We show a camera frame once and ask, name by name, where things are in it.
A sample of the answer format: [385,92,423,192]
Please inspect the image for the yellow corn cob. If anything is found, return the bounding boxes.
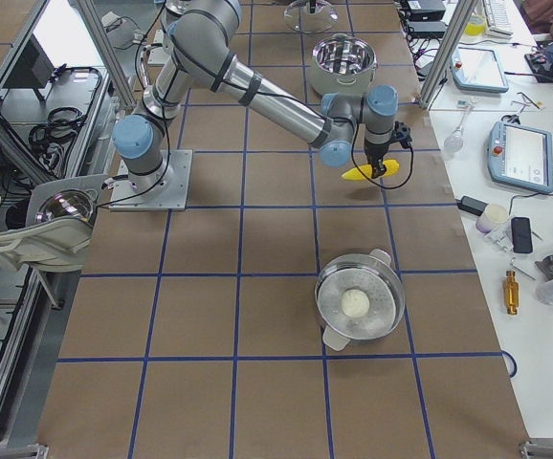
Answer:
[341,159,400,181]

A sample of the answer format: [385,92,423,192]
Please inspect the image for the glass pot lid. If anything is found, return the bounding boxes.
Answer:
[283,0,338,33]

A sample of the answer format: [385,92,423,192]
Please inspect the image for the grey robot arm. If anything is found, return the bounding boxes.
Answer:
[113,1,412,195]

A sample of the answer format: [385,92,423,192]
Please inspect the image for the pale green cooking pot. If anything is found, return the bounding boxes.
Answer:
[307,33,378,96]

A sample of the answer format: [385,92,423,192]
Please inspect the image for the steel steamer pot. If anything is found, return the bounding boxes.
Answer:
[315,249,406,351]

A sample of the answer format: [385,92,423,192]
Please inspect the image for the black power adapter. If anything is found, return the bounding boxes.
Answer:
[456,196,488,216]

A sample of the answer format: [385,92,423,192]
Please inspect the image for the white paper cup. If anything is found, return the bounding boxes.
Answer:
[476,204,509,234]

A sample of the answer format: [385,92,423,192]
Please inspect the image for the white steamed bun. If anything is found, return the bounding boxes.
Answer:
[341,289,370,318]

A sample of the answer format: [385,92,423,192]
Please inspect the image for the blue teach pendant far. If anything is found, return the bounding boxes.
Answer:
[451,47,509,94]

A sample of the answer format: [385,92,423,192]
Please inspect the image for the blue teach pendant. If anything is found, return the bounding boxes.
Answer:
[451,47,509,94]
[486,121,553,194]

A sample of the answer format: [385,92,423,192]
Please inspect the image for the black scissors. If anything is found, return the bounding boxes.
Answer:
[500,114,520,124]

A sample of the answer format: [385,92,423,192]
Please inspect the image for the blue teach pendant near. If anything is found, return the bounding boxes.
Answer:
[486,121,553,194]

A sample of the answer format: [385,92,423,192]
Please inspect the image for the black phone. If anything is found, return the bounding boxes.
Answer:
[511,217,533,254]

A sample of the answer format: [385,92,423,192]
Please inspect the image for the yellow tape roll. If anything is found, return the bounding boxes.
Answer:
[464,14,486,36]

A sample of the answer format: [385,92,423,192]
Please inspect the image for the gold brass fitting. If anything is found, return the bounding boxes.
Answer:
[502,270,520,316]

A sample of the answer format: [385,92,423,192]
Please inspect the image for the white keyboard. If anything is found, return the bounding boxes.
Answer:
[480,0,513,38]

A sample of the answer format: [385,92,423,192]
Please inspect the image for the white office chair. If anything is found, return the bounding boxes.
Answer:
[0,173,106,273]

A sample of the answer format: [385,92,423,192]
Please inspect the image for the aluminium frame post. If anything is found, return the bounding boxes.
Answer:
[418,0,476,109]

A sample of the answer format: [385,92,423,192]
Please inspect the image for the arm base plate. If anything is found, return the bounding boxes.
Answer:
[108,149,193,211]

